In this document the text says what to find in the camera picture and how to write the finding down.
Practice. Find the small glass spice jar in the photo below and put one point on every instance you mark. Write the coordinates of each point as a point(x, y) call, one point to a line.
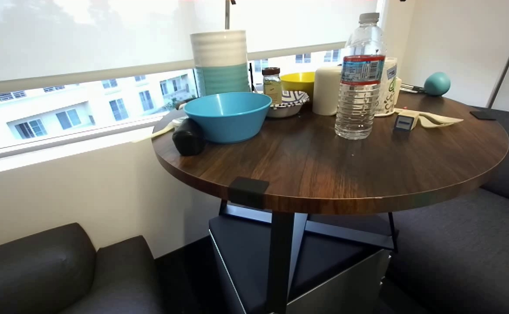
point(273, 88)

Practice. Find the blue plastic bowl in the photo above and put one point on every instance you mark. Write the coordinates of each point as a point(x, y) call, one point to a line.
point(229, 120)

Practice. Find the yellow bowl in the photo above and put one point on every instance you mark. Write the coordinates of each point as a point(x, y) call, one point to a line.
point(299, 81)

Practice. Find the white and teal striped container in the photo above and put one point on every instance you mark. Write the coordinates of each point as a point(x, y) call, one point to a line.
point(220, 59)

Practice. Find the black white patterned bowl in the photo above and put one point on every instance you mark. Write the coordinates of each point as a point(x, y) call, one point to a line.
point(290, 104)

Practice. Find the white building outside window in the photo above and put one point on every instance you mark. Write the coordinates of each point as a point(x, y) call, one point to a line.
point(63, 116)

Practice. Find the pale wooden box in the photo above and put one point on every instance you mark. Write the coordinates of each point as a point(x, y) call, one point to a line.
point(327, 90)

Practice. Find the patterned white mug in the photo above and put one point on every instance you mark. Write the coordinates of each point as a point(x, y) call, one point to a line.
point(391, 88)

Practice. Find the white roller blind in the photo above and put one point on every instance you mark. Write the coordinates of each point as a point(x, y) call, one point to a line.
point(91, 36)

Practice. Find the black table base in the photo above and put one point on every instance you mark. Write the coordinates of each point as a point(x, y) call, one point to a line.
point(281, 263)

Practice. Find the clear plastic water bottle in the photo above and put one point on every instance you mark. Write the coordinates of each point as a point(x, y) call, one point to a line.
point(360, 99)

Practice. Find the window sill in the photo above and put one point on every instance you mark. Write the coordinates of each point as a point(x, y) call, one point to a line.
point(63, 151)

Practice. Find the teal plastic scoop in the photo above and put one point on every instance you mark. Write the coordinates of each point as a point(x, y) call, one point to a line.
point(438, 85)

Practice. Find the black leather armchair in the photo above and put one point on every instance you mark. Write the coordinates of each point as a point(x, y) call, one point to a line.
point(34, 273)

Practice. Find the gray fabric sofa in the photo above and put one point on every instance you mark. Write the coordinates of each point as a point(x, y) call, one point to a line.
point(470, 256)

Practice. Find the black tape patch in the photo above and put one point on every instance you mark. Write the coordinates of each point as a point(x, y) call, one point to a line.
point(482, 114)
point(248, 191)

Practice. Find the wooden spoon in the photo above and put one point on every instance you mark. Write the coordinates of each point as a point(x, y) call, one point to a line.
point(440, 121)

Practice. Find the blind pull wand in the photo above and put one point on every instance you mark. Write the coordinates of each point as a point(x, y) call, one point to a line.
point(227, 15)

